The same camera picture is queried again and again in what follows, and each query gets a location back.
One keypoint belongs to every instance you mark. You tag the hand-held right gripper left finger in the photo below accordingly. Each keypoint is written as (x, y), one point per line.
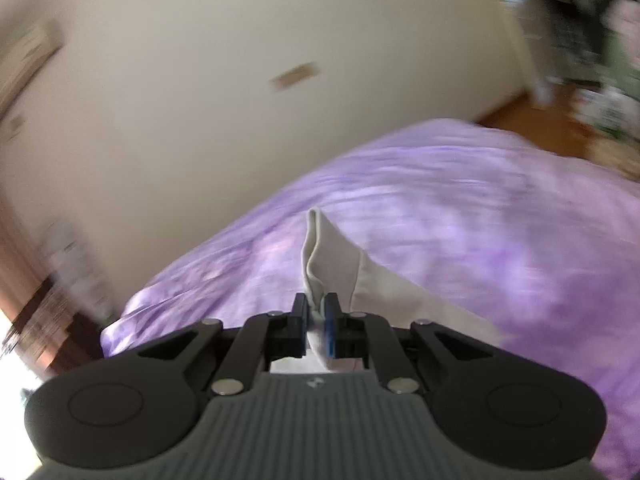
(300, 327)

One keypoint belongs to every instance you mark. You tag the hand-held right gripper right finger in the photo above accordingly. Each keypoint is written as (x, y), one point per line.
(330, 331)

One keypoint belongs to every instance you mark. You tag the white small garment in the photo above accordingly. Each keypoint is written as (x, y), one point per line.
(382, 287)

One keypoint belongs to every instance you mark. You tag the purple blanket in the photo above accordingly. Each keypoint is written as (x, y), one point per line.
(450, 210)

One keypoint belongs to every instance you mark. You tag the large pale patterned pillow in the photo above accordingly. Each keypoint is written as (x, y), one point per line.
(75, 265)

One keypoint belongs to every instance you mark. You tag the brown striped curtain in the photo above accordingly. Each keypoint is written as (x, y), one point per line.
(30, 300)

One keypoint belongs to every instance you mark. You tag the dark cloth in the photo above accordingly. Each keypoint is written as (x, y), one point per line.
(565, 5)

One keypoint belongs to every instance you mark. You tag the green cloth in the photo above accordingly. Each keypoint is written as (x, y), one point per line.
(620, 50)

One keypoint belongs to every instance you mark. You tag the brown wall plate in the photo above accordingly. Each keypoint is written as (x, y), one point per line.
(294, 76)

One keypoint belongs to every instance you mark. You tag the beige wall air conditioner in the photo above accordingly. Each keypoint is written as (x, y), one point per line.
(27, 62)

